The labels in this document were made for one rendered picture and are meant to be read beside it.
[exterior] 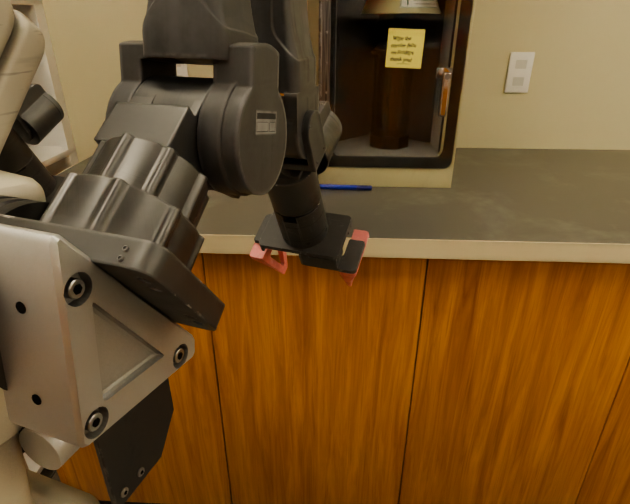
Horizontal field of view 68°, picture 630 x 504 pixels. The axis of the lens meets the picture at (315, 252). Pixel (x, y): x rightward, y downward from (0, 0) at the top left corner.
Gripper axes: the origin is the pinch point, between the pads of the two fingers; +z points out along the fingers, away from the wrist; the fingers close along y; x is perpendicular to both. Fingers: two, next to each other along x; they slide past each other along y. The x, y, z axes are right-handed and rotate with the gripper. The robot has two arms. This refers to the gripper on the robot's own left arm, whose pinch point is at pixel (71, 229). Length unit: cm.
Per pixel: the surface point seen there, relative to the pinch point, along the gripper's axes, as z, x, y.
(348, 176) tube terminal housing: 27, -46, -32
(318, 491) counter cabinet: 84, 14, -34
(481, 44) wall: 26, -105, -56
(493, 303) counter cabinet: 35, -23, -68
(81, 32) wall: 8, -75, 58
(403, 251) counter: 20, -21, -50
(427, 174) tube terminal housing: 29, -51, -50
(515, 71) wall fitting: 34, -104, -67
